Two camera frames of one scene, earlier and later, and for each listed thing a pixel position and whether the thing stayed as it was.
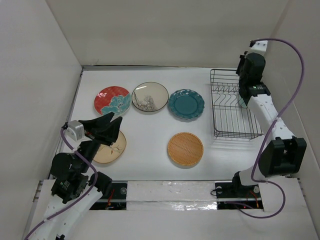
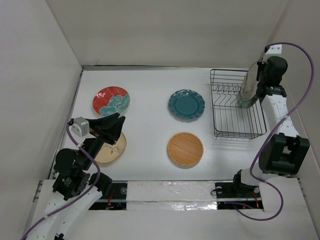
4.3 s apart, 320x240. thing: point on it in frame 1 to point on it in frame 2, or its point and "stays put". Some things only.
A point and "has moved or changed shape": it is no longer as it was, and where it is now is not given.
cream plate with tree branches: [150, 97] has moved or changed shape
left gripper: [110, 132] stays put
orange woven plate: [185, 148] stays put
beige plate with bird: [107, 154] stays put
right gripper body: [239, 70] to [261, 75]
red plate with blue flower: [111, 99] stays put
